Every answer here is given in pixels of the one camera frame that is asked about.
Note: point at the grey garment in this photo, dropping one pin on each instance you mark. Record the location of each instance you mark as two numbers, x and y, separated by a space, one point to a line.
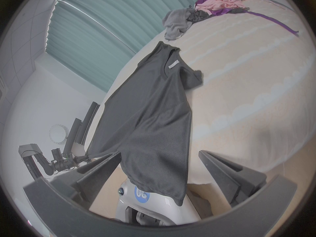
175 21

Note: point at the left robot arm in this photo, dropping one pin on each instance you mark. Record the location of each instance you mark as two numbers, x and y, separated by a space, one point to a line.
44 164

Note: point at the pile of clothes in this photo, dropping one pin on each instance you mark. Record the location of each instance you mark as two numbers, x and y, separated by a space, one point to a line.
212 5

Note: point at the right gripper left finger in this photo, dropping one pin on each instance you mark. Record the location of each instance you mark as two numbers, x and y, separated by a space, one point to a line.
98 174

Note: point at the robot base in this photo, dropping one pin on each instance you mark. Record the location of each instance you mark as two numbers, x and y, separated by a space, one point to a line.
153 207

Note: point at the round woven basket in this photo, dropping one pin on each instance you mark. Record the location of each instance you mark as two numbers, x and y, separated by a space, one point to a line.
58 133

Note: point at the blue-green curtain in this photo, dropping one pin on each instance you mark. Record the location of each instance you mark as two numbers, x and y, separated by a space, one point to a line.
123 4
81 50

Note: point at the black T-shirt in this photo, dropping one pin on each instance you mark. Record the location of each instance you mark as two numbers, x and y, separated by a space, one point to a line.
148 107

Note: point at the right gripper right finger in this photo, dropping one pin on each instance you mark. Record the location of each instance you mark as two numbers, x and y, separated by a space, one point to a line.
229 176

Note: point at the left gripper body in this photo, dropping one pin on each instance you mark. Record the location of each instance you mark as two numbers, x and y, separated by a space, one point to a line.
78 159

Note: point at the bed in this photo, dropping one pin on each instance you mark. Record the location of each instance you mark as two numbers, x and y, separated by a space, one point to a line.
246 83

